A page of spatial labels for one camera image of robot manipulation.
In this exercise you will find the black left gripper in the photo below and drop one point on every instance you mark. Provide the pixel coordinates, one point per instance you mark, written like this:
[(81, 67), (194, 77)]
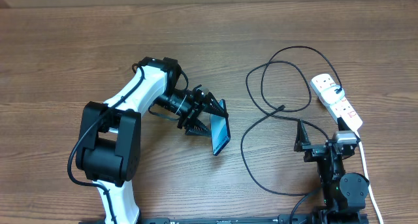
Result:
[(195, 109)]

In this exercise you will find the white power strip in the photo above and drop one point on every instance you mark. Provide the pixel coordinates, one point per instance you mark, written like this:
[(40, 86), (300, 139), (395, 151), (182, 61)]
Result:
[(340, 109)]

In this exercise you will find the Galaxy S24 smartphone blue screen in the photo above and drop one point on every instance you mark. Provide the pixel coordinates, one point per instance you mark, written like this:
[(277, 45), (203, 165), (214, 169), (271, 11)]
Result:
[(220, 133)]

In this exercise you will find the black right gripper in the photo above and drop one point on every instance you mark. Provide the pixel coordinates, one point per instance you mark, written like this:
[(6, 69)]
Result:
[(314, 151)]

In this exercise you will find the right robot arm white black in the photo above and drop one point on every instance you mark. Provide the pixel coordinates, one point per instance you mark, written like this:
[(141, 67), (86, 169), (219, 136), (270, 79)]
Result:
[(344, 193)]

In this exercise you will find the white charger plug adapter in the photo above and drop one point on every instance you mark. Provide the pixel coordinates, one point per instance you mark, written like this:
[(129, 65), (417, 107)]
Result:
[(332, 95)]

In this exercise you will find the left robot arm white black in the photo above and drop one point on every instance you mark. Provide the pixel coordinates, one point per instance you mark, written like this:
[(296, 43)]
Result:
[(107, 153)]

